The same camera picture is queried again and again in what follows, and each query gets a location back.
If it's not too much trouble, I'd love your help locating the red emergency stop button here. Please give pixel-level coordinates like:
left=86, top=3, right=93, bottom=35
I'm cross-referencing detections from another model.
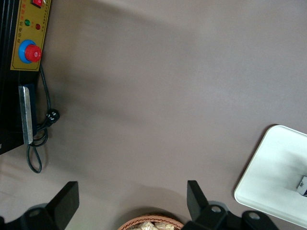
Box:
left=18, top=39, right=43, bottom=64

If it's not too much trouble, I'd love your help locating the black power cable with plug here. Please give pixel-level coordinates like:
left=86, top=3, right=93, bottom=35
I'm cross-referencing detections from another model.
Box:
left=26, top=64, right=60, bottom=173

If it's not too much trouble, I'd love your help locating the puffed rice snack pack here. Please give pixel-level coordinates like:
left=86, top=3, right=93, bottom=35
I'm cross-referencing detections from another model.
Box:
left=133, top=221, right=155, bottom=230
left=153, top=222, right=176, bottom=230

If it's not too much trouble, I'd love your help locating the beige plastic tray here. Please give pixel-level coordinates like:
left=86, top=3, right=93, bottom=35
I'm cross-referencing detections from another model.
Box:
left=234, top=124, right=307, bottom=229

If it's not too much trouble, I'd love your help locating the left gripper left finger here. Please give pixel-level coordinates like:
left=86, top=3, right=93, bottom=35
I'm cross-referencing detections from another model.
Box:
left=0, top=181, right=80, bottom=230

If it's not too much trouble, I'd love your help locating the small black packet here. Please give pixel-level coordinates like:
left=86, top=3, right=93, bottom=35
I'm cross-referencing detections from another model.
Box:
left=296, top=175, right=307, bottom=196

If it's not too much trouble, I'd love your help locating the black yellow control box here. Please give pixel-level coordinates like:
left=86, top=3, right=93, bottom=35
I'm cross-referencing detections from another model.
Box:
left=0, top=0, right=52, bottom=155

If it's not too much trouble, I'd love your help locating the silver metal strip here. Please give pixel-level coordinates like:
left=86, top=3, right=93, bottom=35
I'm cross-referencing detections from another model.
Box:
left=18, top=85, right=34, bottom=145

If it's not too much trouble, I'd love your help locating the round wicker basket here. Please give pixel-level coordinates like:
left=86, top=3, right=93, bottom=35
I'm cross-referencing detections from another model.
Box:
left=117, top=213, right=185, bottom=230

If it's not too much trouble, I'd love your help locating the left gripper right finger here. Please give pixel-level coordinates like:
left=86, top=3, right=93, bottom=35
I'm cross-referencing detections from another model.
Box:
left=182, top=180, right=280, bottom=230

